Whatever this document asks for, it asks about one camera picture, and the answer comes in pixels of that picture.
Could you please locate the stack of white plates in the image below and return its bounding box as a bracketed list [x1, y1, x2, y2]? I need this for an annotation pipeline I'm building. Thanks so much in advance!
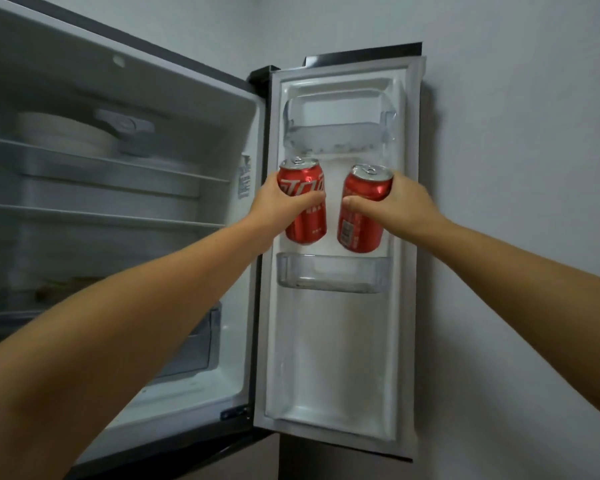
[14, 111, 119, 158]

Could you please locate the person's left hand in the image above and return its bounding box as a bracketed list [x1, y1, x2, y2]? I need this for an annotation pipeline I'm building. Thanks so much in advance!
[247, 170, 327, 254]

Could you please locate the white label sticker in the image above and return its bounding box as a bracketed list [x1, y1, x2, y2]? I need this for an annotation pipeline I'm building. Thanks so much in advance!
[237, 153, 254, 201]

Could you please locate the red soda can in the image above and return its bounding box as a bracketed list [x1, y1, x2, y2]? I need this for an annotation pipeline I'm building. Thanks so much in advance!
[277, 157, 328, 246]
[336, 164, 395, 254]

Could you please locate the person's right forearm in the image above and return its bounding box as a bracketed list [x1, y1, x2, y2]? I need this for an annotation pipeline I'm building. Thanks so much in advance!
[420, 216, 600, 430]

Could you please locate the clear lidded door bin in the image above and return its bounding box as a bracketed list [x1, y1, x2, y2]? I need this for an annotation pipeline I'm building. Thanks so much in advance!
[282, 90, 399, 156]

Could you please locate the clear open door bin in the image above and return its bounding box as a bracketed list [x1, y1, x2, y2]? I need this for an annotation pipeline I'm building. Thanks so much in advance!
[275, 252, 394, 295]

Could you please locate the white-lined refrigerator door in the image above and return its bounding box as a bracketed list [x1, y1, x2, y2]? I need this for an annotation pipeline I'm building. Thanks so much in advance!
[252, 42, 429, 464]

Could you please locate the grey refrigerator control housing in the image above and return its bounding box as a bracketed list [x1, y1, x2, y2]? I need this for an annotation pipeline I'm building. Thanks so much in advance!
[93, 108, 156, 158]

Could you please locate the person's right hand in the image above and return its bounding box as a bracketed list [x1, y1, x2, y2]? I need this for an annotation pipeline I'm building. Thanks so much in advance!
[341, 170, 450, 244]

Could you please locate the clear crisper drawer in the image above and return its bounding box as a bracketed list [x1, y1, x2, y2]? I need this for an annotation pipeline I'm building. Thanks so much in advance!
[149, 302, 224, 381]

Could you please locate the person's left forearm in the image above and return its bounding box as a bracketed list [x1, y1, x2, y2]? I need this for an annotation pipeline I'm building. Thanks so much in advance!
[0, 221, 273, 480]

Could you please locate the glass refrigerator shelf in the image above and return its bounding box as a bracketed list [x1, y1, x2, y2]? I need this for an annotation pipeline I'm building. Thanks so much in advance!
[0, 202, 226, 234]
[0, 135, 231, 199]

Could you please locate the grey refrigerator body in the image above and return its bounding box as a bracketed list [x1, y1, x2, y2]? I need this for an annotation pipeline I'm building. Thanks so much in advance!
[0, 0, 282, 480]

